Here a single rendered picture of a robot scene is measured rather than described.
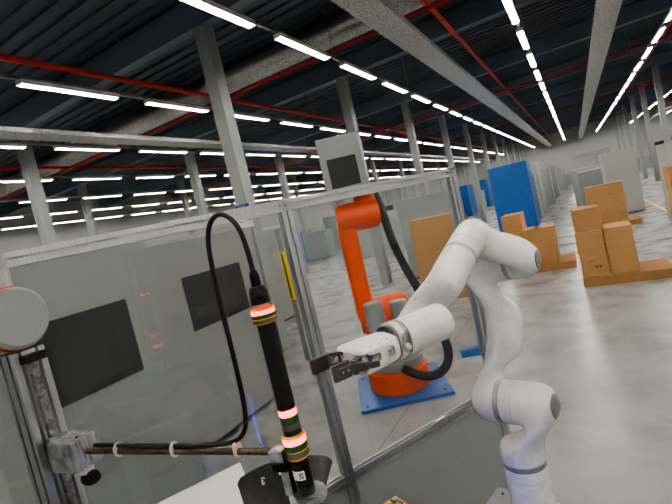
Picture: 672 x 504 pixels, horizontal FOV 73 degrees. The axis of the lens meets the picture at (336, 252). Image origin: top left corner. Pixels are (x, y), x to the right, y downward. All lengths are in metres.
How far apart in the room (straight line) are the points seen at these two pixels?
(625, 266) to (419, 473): 6.61
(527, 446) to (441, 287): 0.53
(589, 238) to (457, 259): 7.10
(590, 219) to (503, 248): 6.88
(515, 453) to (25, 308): 1.32
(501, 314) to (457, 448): 1.00
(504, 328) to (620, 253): 6.95
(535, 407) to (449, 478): 0.96
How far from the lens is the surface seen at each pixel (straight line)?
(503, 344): 1.35
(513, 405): 1.36
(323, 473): 1.10
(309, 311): 1.67
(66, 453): 1.30
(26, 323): 1.34
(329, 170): 4.66
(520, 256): 1.31
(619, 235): 8.20
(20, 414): 1.37
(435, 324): 1.00
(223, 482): 1.34
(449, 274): 1.09
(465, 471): 2.29
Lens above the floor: 1.93
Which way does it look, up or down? 4 degrees down
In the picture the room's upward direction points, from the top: 13 degrees counter-clockwise
